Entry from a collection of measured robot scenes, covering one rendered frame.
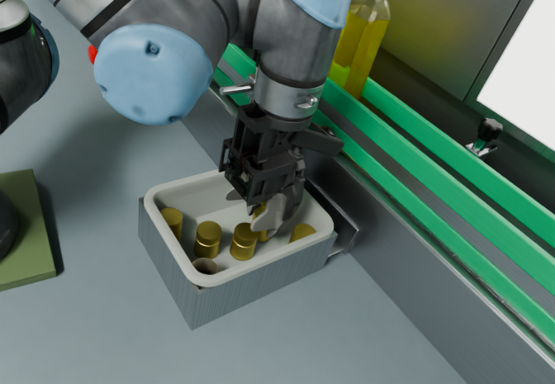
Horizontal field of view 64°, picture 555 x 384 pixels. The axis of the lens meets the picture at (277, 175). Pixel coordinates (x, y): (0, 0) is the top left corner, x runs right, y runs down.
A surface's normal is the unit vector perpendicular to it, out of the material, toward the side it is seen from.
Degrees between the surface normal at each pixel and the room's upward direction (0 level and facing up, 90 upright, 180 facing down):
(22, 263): 3
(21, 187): 3
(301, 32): 90
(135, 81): 93
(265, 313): 0
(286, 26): 86
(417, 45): 90
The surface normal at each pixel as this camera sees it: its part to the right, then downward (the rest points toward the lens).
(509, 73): -0.80, 0.24
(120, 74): -0.15, 0.66
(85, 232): 0.22, -0.74
